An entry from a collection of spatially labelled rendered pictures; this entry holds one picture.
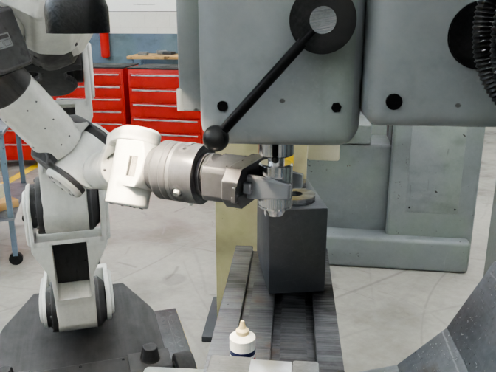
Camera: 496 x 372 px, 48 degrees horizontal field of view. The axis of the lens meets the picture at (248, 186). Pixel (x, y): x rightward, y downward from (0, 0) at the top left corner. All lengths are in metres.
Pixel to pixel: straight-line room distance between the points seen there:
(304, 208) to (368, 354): 1.64
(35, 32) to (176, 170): 0.39
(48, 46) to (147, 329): 0.96
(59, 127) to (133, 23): 9.08
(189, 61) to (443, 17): 0.31
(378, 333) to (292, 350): 1.87
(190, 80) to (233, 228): 1.95
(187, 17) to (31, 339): 1.26
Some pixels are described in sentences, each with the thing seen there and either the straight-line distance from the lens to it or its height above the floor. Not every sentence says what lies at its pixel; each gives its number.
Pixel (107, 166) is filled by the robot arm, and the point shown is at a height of 1.22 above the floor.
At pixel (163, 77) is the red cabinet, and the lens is 5.40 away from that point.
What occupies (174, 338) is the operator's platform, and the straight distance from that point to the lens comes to 2.02.
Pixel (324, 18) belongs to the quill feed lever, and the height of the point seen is 1.46.
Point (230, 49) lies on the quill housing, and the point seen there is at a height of 1.42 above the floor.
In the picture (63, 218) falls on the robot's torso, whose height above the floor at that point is 1.00.
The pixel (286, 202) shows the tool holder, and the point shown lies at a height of 1.22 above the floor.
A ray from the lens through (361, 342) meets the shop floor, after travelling 2.78.
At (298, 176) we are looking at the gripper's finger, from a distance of 0.79.
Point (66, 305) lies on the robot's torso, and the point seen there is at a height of 0.72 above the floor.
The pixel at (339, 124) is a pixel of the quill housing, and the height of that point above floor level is 1.34.
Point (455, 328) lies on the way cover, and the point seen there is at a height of 0.95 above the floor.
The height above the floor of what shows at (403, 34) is 1.44.
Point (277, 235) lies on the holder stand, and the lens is 1.14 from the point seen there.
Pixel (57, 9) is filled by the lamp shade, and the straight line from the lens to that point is 0.68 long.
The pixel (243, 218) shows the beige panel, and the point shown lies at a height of 0.56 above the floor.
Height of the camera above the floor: 1.46
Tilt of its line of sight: 17 degrees down
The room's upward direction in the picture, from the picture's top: straight up
